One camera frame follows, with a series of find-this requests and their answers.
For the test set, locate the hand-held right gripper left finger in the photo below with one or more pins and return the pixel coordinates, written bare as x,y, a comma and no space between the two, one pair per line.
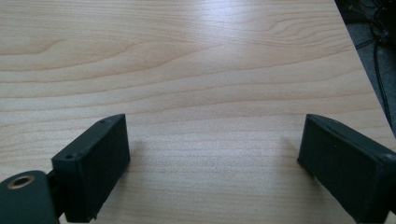
93,168

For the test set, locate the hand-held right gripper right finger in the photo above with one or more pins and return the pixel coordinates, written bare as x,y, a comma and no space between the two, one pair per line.
348,168

